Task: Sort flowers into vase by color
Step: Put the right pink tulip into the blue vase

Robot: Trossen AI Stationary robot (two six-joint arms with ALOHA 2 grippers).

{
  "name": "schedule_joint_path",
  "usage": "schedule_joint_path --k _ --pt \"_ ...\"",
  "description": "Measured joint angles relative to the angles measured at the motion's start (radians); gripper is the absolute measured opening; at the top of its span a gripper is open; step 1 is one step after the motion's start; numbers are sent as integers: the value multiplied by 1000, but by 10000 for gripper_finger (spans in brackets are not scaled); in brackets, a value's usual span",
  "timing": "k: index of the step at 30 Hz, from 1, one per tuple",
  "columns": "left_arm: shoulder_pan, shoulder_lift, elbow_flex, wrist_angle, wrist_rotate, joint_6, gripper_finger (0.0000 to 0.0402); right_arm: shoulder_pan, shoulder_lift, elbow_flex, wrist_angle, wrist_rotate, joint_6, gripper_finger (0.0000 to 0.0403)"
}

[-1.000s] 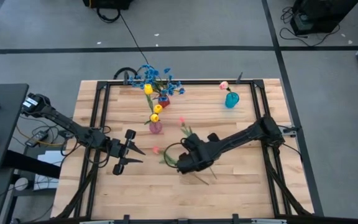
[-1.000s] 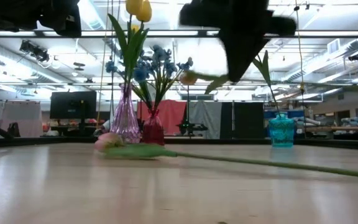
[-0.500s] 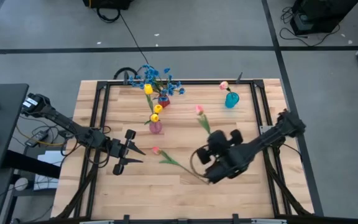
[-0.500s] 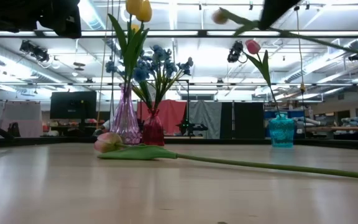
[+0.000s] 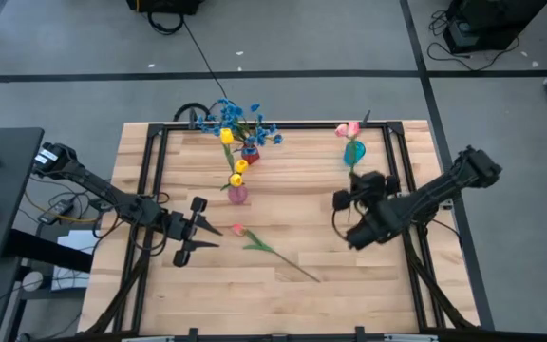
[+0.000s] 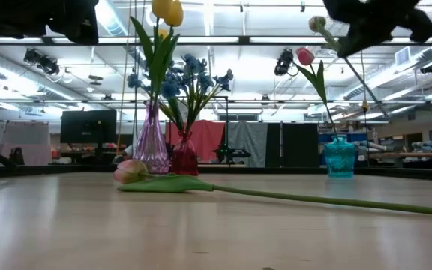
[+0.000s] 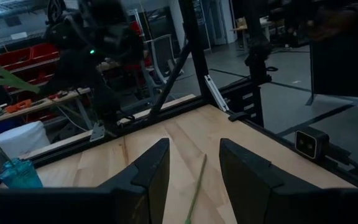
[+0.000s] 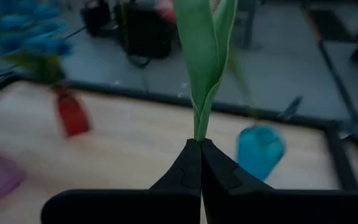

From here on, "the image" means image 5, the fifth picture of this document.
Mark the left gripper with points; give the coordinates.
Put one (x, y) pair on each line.
(178, 225)

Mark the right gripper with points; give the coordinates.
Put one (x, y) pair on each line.
(371, 186)

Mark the yellow artificial tulip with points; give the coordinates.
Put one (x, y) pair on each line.
(226, 136)
(236, 180)
(241, 166)

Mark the blue artificial flower stem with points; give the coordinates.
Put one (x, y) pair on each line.
(277, 138)
(227, 110)
(203, 124)
(255, 107)

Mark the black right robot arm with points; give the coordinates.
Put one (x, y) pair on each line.
(435, 192)

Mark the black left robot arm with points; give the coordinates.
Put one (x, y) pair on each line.
(93, 183)

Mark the teal glass vase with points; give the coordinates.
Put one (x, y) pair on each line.
(354, 153)

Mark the purple glass vase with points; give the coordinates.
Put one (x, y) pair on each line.
(238, 195)

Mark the red glass vase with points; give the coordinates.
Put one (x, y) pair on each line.
(250, 157)

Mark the white paper sheet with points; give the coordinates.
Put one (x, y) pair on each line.
(76, 242)

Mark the black power adapter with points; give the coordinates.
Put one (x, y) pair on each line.
(55, 211)

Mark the black desk base beam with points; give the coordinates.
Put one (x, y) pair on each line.
(50, 249)

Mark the white round disc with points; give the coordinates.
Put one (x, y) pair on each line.
(32, 281)

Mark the black side desk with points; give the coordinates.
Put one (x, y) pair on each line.
(7, 190)

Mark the black equipment case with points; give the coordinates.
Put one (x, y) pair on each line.
(482, 24)

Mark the black box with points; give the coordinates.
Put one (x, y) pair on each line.
(164, 5)

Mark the black aluminium table frame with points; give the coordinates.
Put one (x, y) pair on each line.
(302, 126)

